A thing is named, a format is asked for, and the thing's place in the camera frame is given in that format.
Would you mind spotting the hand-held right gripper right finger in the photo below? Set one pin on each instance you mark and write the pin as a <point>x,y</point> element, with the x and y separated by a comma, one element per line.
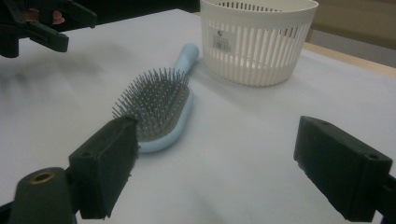
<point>342,168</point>

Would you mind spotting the white table board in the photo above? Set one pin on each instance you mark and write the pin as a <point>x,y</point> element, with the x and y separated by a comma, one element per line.
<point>249,140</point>

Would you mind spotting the light blue hairbrush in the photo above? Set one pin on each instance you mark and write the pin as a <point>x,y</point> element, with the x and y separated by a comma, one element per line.
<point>157,102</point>

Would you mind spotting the barcode sticker label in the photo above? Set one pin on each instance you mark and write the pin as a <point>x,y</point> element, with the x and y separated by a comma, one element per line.
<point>224,40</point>

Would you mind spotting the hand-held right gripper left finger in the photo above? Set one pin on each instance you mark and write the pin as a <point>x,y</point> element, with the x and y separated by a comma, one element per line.
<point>102,168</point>

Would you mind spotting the white slotted plastic basket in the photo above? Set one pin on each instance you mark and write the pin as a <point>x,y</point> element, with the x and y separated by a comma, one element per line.
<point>249,18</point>

